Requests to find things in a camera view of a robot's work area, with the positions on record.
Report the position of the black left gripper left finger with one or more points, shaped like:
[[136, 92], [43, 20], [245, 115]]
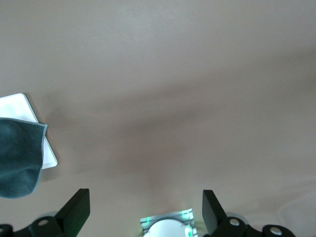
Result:
[[71, 214]]

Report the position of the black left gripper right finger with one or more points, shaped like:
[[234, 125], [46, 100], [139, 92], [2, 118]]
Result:
[[214, 217]]

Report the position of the grey microfibre towel pink inside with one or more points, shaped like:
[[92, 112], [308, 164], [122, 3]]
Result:
[[17, 158]]

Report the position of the white towel rack wooden bars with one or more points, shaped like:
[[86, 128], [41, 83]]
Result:
[[17, 106]]

